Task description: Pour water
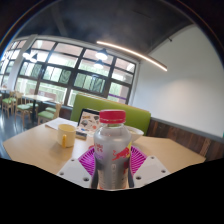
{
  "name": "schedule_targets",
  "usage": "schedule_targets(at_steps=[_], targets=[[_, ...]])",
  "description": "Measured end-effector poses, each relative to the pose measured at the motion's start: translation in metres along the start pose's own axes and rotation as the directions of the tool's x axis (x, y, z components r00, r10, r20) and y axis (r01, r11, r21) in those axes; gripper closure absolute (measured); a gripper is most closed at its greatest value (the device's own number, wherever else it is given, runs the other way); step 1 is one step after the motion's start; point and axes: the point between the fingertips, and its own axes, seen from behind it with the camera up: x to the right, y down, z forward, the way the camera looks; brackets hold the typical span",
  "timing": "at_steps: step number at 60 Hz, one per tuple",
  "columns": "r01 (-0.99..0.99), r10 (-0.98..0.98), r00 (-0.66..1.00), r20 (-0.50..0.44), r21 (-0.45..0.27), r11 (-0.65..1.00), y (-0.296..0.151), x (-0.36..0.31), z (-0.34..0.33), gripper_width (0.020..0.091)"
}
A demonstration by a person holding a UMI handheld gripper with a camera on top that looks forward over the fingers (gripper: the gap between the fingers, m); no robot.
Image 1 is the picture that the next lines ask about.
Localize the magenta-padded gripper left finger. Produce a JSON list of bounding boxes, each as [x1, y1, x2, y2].
[[55, 145, 100, 190]]

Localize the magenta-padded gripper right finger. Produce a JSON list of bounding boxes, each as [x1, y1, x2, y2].
[[127, 145, 172, 189]]

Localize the red-capped silver drink bottle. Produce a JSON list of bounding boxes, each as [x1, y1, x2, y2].
[[90, 109, 135, 191]]

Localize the sticker-covered black tablet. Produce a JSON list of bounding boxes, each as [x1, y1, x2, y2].
[[77, 108, 102, 136]]

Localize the white paper sheets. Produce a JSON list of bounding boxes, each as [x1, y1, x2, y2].
[[44, 117, 79, 132]]

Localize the green upholstered bench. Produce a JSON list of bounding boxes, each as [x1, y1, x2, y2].
[[70, 93, 152, 136]]

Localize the group of green-seated wooden chairs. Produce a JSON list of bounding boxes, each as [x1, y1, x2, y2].
[[0, 90, 63, 127]]

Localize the light wooden dining table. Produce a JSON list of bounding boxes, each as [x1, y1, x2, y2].
[[22, 94, 54, 118]]

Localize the curved linear ceiling light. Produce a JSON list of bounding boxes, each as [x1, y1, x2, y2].
[[96, 40, 169, 72]]

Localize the group of pendant lamps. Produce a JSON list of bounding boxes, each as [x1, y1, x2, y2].
[[21, 47, 111, 71]]

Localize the yellow-handled cream mug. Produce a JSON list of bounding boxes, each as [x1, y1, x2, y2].
[[56, 123, 77, 149]]

